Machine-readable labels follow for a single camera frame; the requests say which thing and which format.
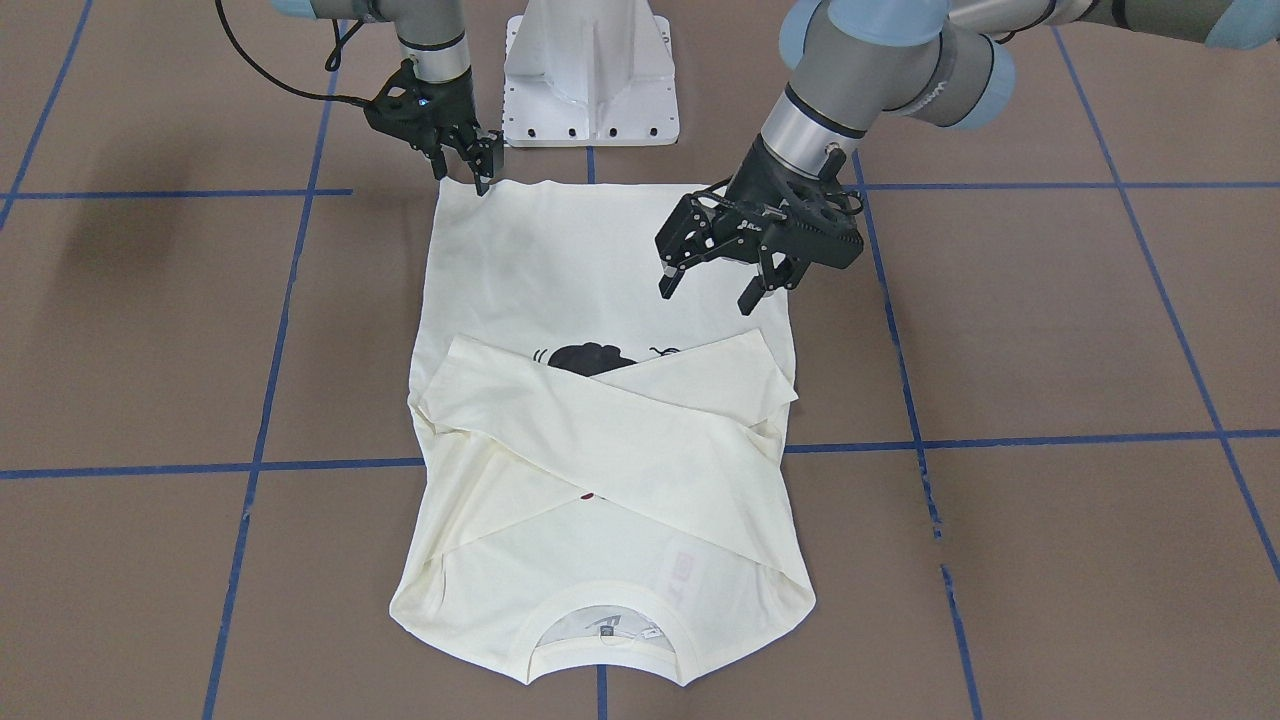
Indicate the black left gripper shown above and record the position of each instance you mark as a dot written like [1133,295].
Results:
[744,188]

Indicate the cream long-sleeve printed shirt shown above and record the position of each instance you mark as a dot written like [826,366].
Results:
[604,465]

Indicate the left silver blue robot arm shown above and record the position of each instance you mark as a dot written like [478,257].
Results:
[851,62]

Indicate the white camera pole base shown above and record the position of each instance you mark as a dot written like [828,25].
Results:
[589,73]

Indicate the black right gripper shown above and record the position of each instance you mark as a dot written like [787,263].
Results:
[452,108]

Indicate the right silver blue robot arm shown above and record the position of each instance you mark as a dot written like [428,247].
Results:
[431,33]

